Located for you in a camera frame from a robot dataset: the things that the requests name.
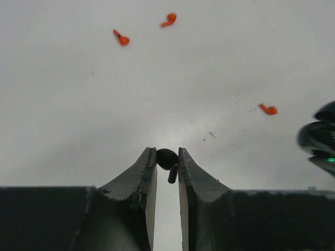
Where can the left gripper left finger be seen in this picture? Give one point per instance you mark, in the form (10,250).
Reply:
(117,216)

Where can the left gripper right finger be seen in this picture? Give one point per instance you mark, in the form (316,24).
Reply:
(216,217)

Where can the black earbud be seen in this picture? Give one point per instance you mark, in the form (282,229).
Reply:
(168,160)

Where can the black case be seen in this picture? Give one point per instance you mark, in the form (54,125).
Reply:
(317,139)

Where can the red earbud bottom right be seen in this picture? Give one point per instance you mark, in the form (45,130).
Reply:
(269,110)

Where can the red earbud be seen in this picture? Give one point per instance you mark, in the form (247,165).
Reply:
(269,110)
(123,40)
(170,20)

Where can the red earbud top left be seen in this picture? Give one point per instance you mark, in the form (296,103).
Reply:
(123,40)

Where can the red earbud top right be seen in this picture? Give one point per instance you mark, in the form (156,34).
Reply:
(170,20)

